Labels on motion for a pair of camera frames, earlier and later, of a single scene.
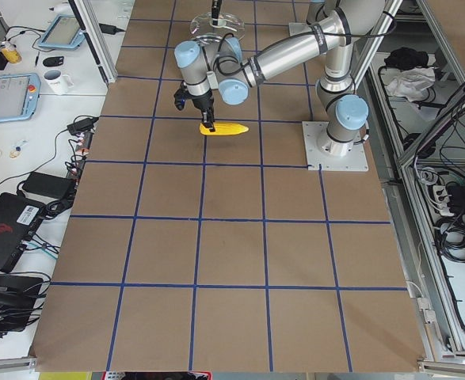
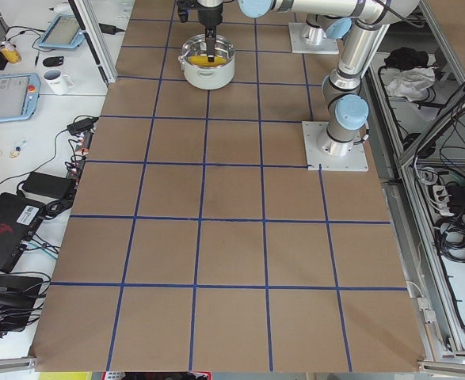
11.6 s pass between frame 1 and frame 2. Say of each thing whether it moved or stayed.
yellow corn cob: moved
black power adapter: stayed
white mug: stayed
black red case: stayed
